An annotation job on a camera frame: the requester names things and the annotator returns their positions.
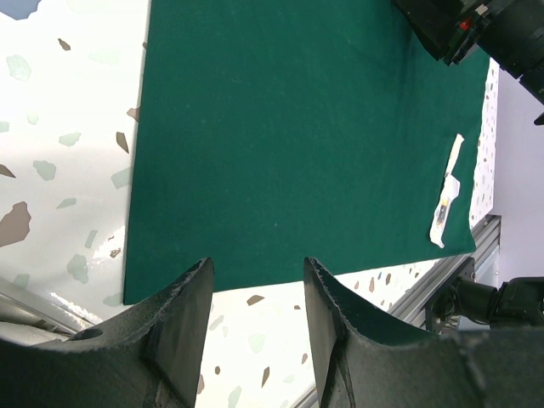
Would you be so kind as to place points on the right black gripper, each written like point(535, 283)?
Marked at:
point(510, 32)

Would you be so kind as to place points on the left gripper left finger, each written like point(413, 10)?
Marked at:
point(147, 356)

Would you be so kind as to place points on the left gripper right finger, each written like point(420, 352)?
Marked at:
point(505, 364)

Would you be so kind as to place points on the green surgical drape cloth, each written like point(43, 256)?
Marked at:
point(272, 131)

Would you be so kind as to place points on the stainless steel instrument tray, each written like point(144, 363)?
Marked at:
point(28, 319)

